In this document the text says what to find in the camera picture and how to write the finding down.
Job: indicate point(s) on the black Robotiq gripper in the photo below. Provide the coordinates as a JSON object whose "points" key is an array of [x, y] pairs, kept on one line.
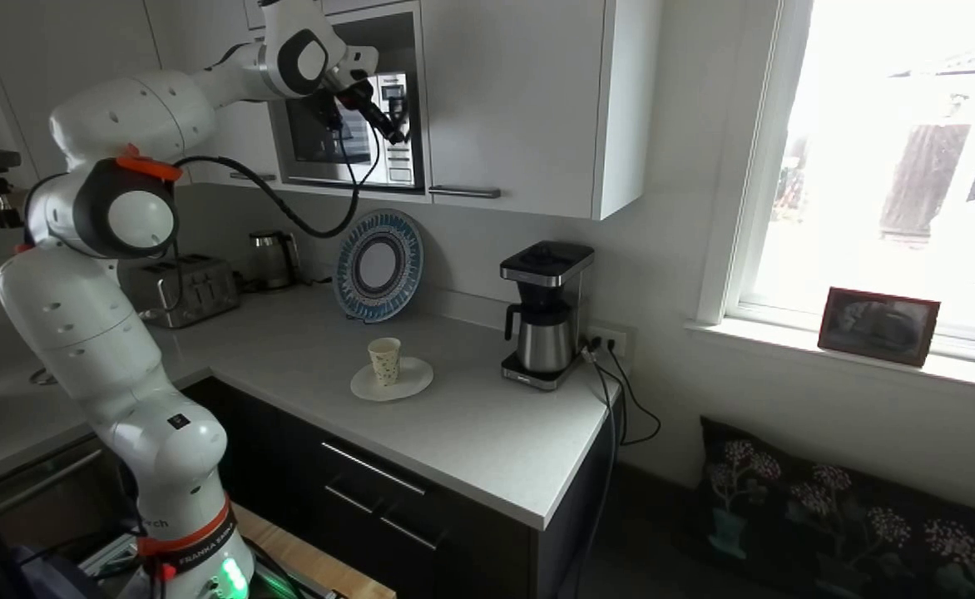
{"points": [[362, 94]]}

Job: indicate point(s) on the stainless steel microwave door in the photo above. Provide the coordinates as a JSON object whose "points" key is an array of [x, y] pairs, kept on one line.
{"points": [[308, 151]]}

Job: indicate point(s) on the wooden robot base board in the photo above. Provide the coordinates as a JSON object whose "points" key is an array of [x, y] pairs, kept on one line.
{"points": [[308, 565]]}

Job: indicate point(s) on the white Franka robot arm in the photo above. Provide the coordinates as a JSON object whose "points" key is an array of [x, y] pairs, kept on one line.
{"points": [[97, 320]]}

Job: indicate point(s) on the white cabinet door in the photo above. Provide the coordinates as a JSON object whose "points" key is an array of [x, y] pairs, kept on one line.
{"points": [[506, 100]]}

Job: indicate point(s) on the stainless steel microwave oven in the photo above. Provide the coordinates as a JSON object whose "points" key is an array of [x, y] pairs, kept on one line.
{"points": [[634, 100]]}

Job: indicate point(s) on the blue patterned decorative plate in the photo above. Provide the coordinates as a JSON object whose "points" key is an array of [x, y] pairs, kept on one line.
{"points": [[348, 268]]}

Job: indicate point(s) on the glass electric kettle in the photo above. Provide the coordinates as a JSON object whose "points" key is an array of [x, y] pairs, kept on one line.
{"points": [[275, 264]]}

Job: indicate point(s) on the white dotted paper cup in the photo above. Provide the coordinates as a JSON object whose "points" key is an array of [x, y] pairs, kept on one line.
{"points": [[383, 359]]}

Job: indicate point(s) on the black steel coffee maker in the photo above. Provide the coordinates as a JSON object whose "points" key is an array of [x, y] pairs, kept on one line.
{"points": [[547, 333]]}

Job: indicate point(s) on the white saucer plate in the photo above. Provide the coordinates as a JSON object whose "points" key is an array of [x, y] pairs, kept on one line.
{"points": [[414, 383]]}

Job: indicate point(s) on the silver toaster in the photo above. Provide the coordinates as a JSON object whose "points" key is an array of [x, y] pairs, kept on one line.
{"points": [[181, 291]]}

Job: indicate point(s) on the black base cabinet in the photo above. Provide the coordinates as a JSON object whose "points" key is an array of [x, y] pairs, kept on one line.
{"points": [[289, 468]]}

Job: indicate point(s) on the white framed window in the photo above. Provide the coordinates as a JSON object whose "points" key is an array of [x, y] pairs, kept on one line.
{"points": [[897, 219]]}

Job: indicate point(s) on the dark framed picture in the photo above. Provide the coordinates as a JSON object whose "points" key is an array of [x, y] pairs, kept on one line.
{"points": [[881, 328]]}

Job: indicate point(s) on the dark floral cushion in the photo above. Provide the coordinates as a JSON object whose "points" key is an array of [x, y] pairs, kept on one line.
{"points": [[840, 519]]}

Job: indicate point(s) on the white wall power outlet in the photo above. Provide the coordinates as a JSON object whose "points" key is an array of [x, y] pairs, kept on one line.
{"points": [[617, 336]]}

